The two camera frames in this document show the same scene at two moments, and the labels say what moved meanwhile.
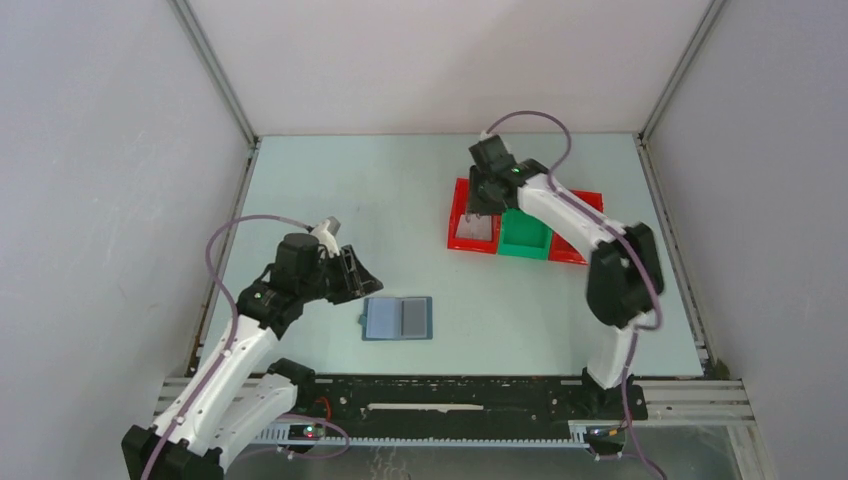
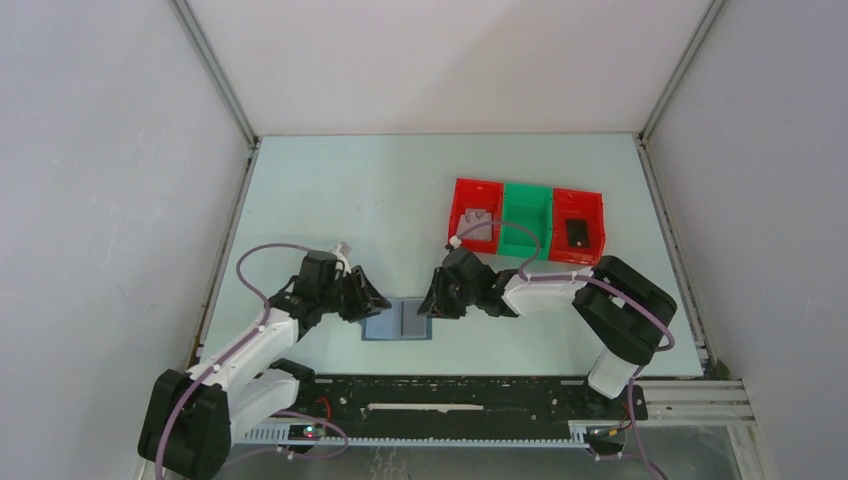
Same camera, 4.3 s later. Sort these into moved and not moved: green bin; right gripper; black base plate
Moved: right gripper
Not moved: black base plate; green bin
